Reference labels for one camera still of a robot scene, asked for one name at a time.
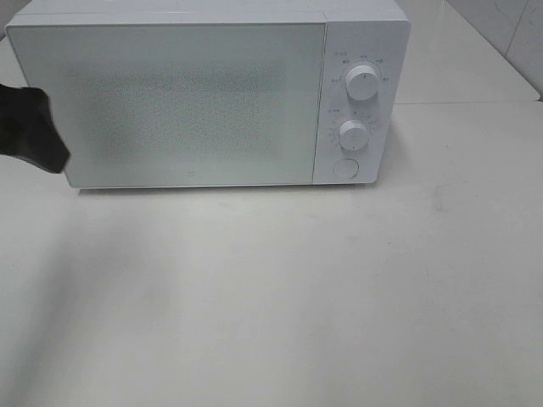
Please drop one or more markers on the white timer knob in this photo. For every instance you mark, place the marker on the white timer knob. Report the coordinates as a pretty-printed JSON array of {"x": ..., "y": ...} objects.
[{"x": 353, "y": 135}]

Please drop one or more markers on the white microwave door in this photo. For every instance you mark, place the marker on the white microwave door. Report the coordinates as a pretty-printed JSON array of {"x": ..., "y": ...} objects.
[{"x": 179, "y": 105}]

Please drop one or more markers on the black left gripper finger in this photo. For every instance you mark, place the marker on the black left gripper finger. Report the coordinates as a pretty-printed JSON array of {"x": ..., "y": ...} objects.
[{"x": 27, "y": 129}]

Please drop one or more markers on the round white door-release button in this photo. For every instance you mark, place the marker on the round white door-release button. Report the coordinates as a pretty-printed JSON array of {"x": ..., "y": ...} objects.
[{"x": 346, "y": 169}]

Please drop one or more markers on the white microwave oven body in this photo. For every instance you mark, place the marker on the white microwave oven body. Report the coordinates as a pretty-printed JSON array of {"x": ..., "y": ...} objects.
[{"x": 355, "y": 31}]

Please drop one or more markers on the upper white power knob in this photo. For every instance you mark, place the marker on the upper white power knob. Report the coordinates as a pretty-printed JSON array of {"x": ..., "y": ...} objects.
[{"x": 362, "y": 81}]

